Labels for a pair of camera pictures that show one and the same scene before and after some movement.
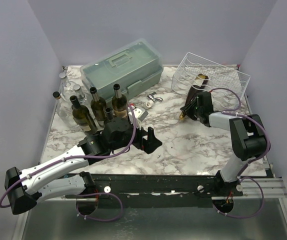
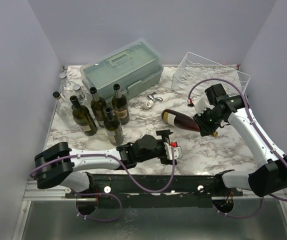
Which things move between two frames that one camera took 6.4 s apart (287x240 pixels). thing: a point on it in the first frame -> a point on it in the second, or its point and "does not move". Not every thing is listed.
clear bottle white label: x=65 y=110 does not move
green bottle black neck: x=82 y=117 does not move
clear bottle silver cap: x=82 y=97 does not move
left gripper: x=149 y=145 -> x=162 y=158
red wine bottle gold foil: x=198 y=85 -> x=175 y=118
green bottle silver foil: x=119 y=103 does not move
